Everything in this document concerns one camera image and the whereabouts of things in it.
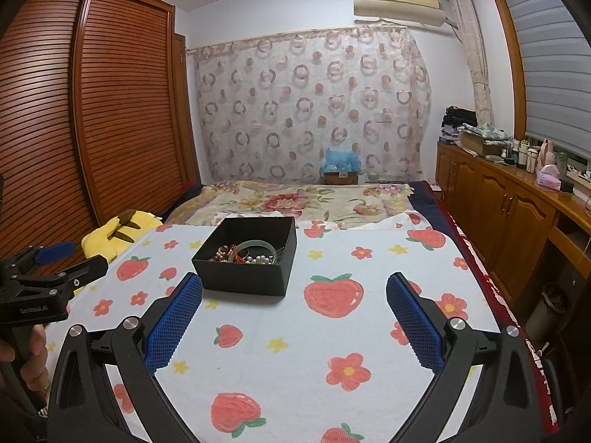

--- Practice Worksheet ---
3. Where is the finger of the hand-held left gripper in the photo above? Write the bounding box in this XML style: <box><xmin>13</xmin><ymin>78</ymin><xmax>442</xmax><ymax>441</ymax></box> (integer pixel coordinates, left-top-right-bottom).
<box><xmin>7</xmin><ymin>256</ymin><xmax>110</xmax><ymax>289</ymax></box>
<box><xmin>11</xmin><ymin>240</ymin><xmax>78</xmax><ymax>268</ymax></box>

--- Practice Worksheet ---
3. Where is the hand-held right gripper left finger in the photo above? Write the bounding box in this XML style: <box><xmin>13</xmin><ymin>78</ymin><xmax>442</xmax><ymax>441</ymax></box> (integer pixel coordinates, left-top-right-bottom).
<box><xmin>46</xmin><ymin>271</ymin><xmax>204</xmax><ymax>443</ymax></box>

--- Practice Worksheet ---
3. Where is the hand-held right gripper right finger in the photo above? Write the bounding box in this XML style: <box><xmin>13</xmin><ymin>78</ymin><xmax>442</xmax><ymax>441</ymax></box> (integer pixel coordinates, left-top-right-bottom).
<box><xmin>385</xmin><ymin>271</ymin><xmax>542</xmax><ymax>443</ymax></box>

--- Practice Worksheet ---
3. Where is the black storage box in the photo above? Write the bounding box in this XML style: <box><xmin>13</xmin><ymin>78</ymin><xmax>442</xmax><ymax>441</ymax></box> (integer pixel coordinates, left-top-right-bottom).
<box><xmin>191</xmin><ymin>217</ymin><xmax>297</xmax><ymax>297</ymax></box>

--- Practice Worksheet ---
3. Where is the pale green jade bangle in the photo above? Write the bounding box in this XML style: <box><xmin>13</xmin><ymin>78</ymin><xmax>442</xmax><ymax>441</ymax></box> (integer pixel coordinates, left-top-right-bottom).
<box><xmin>235</xmin><ymin>238</ymin><xmax>284</xmax><ymax>267</ymax></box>

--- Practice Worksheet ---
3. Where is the person's left hand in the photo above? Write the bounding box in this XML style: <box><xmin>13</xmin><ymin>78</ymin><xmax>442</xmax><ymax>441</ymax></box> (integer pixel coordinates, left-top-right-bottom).
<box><xmin>0</xmin><ymin>324</ymin><xmax>50</xmax><ymax>391</ymax></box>

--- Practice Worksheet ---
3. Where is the yellow plush toy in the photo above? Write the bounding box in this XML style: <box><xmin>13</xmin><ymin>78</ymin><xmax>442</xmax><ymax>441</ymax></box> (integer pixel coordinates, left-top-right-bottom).
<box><xmin>82</xmin><ymin>210</ymin><xmax>160</xmax><ymax>261</ymax></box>

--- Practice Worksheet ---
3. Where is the dark red bed sheet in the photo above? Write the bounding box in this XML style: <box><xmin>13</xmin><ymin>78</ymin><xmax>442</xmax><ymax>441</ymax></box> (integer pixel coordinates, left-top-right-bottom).
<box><xmin>406</xmin><ymin>180</ymin><xmax>557</xmax><ymax>427</ymax></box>

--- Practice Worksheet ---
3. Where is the strawberry printed blanket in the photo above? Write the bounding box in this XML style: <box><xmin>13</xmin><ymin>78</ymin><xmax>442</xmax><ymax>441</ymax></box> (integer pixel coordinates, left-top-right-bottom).
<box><xmin>46</xmin><ymin>210</ymin><xmax>529</xmax><ymax>443</ymax></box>

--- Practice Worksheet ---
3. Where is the grey waste bin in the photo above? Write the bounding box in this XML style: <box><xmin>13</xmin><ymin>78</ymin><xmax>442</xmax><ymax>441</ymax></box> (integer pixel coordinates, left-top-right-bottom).
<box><xmin>526</xmin><ymin>281</ymin><xmax>572</xmax><ymax>343</ymax></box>

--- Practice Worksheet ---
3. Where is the wooden cabinet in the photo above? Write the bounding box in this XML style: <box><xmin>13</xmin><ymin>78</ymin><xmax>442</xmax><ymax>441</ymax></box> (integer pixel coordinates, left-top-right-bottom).
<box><xmin>436</xmin><ymin>141</ymin><xmax>591</xmax><ymax>305</ymax></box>

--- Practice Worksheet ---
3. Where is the wooden slatted wardrobe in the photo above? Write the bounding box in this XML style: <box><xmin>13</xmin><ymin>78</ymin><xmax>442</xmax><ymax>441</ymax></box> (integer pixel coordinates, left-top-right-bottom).
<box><xmin>0</xmin><ymin>0</ymin><xmax>201</xmax><ymax>268</ymax></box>

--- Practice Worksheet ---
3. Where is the small brown cardboard box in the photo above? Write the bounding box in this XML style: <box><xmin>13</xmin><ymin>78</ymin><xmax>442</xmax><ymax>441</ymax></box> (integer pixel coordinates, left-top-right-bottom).
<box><xmin>322</xmin><ymin>171</ymin><xmax>358</xmax><ymax>186</ymax></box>

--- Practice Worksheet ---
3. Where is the blue bag on box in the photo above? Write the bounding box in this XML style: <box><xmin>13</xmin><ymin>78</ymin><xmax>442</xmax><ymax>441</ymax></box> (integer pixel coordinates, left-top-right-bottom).
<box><xmin>318</xmin><ymin>148</ymin><xmax>361</xmax><ymax>174</ymax></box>

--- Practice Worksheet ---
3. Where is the flat cardboard box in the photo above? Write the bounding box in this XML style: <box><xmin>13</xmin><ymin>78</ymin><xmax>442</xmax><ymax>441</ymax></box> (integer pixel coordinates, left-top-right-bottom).
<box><xmin>459</xmin><ymin>131</ymin><xmax>500</xmax><ymax>156</ymax></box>

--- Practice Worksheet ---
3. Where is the pink tissue box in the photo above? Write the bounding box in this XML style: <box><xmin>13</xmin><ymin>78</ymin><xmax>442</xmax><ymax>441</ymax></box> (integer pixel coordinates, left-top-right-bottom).
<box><xmin>536</xmin><ymin>164</ymin><xmax>561</xmax><ymax>190</ymax></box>

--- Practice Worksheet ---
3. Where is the green patterned cloth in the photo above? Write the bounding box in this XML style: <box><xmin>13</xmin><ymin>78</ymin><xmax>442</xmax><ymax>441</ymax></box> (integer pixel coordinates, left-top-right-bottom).
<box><xmin>462</xmin><ymin>122</ymin><xmax>512</xmax><ymax>142</ymax></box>

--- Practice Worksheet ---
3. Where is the pile of folded clothes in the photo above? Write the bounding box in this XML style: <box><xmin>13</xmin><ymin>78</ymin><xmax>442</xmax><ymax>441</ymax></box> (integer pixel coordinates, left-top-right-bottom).
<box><xmin>441</xmin><ymin>106</ymin><xmax>478</xmax><ymax>146</ymax></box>

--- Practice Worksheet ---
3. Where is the pink figurine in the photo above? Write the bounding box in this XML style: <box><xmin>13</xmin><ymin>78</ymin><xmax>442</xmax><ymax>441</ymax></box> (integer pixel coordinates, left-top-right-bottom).
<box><xmin>538</xmin><ymin>138</ymin><xmax>557</xmax><ymax>169</ymax></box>

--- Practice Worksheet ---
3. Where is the circle patterned curtain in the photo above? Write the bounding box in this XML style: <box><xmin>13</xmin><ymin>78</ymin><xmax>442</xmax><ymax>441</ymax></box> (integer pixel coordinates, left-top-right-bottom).
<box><xmin>187</xmin><ymin>25</ymin><xmax>432</xmax><ymax>185</ymax></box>

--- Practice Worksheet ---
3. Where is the beige tied curtain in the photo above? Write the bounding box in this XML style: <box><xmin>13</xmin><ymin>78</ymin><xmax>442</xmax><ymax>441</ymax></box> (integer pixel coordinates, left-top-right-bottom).
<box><xmin>445</xmin><ymin>0</ymin><xmax>492</xmax><ymax>123</ymax></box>

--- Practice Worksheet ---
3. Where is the grey window blind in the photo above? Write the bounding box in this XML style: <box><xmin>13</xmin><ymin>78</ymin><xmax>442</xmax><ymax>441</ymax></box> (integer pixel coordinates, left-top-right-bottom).
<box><xmin>501</xmin><ymin>0</ymin><xmax>591</xmax><ymax>148</ymax></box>

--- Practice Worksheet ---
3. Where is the wooden window frame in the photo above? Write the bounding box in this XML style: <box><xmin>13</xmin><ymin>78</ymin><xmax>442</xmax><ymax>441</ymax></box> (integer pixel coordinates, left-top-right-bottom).
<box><xmin>487</xmin><ymin>0</ymin><xmax>531</xmax><ymax>135</ymax></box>

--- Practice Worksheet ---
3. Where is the wall air conditioner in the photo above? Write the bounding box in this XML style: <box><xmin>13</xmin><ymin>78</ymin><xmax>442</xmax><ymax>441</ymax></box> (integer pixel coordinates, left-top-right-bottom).
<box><xmin>353</xmin><ymin>0</ymin><xmax>458</xmax><ymax>26</ymax></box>

